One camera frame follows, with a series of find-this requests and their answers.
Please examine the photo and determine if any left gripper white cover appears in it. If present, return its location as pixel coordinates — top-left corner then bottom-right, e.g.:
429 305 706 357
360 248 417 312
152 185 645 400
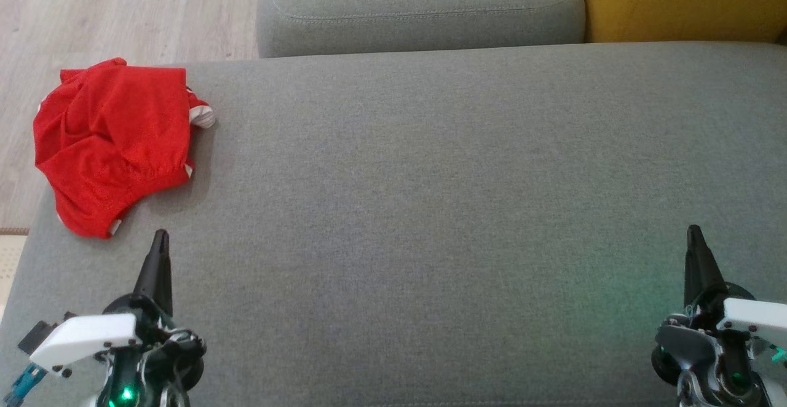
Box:
31 229 207 407

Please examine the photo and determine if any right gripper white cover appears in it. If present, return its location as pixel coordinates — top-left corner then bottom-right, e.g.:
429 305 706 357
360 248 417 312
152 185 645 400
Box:
652 224 787 407

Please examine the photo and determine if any yellow cushion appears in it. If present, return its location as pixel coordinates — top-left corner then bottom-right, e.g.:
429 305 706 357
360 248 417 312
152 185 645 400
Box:
575 0 787 44

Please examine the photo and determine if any teal cable connector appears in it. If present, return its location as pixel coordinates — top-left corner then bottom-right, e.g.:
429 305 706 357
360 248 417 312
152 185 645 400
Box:
3 364 47 406

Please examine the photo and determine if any grey sofa seat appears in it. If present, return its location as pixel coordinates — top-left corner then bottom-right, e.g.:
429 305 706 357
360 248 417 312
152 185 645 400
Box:
0 41 787 407

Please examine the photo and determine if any grey sofa back cushion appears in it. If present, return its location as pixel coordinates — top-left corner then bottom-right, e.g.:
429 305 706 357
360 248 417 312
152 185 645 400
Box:
255 0 586 58

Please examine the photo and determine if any red shorts white trim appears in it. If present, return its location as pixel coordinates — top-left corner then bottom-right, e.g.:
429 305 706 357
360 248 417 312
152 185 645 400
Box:
34 57 216 192

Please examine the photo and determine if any beige rug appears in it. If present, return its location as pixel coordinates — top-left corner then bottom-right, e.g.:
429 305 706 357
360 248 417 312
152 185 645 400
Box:
0 229 30 322

